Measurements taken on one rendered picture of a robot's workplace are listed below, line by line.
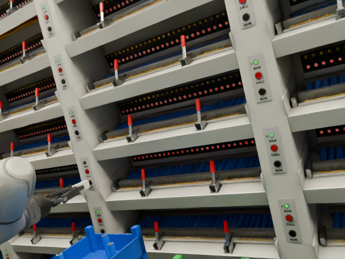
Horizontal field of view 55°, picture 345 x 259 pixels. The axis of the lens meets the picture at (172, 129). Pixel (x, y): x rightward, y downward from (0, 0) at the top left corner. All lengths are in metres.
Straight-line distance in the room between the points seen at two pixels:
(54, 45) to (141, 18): 0.39
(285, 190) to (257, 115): 0.21
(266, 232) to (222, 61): 0.52
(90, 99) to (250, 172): 0.60
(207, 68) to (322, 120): 0.33
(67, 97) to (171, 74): 0.45
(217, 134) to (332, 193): 0.33
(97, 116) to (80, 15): 0.40
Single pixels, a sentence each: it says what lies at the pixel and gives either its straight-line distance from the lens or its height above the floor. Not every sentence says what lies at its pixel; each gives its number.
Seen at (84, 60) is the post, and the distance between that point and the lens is 1.32.
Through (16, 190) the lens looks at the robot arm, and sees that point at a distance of 0.90.
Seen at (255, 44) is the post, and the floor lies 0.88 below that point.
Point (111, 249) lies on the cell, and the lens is 0.92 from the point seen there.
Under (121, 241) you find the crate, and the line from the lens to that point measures 1.02.
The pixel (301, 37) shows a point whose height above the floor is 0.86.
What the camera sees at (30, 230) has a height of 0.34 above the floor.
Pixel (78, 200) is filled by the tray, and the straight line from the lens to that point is 1.39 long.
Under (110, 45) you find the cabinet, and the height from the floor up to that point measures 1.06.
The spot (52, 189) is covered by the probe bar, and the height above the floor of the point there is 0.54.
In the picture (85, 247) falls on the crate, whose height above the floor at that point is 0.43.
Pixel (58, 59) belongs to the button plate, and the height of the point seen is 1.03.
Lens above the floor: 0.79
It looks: 5 degrees down
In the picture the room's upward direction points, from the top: 13 degrees counter-clockwise
